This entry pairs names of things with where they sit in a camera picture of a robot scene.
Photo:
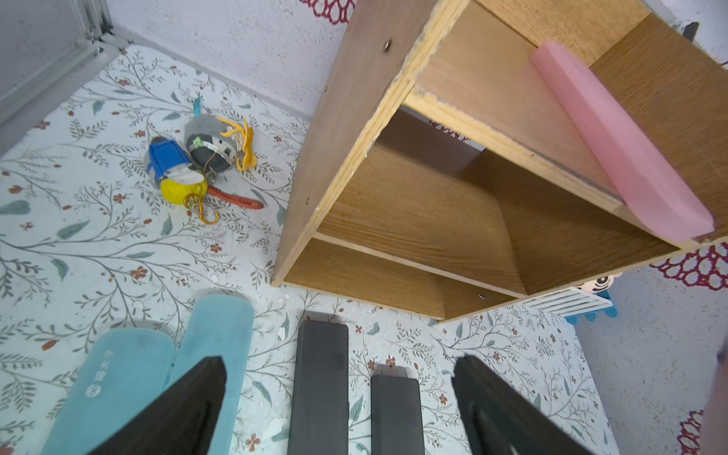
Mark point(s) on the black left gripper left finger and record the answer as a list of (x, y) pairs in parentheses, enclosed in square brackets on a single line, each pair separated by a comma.
[(180, 421)]

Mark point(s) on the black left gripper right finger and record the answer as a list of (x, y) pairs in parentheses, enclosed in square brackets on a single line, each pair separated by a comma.
[(498, 420)]

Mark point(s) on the teal pencil case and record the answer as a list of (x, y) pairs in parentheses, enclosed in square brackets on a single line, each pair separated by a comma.
[(126, 370), (220, 325)]

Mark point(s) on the pink pencil case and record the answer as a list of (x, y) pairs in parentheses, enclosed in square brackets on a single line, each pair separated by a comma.
[(651, 188)]

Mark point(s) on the wooden three-tier shelf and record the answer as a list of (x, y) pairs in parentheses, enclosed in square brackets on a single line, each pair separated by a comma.
[(441, 176)]

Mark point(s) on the blue white toy crate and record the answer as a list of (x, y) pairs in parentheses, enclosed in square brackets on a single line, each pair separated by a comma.
[(587, 301)]

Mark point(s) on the blue yellow keychain toy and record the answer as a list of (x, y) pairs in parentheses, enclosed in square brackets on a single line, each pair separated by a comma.
[(183, 182)]

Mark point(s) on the grey plush keychain toy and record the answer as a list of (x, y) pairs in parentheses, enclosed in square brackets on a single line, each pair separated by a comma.
[(216, 144)]

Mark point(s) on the aluminium frame rails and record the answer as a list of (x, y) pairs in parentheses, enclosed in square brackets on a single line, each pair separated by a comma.
[(46, 48)]

